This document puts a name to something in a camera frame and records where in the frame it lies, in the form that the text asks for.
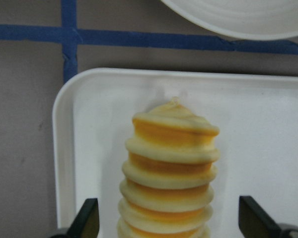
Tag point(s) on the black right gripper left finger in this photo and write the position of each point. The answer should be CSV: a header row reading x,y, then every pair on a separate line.
x,y
86,224

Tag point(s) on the cream plate under lemon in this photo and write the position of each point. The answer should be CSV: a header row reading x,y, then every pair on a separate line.
x,y
243,19

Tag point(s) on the white rectangular tray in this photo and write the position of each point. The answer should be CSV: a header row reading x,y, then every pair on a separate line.
x,y
258,120

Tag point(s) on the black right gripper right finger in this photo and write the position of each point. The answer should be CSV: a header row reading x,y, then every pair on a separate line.
x,y
254,222

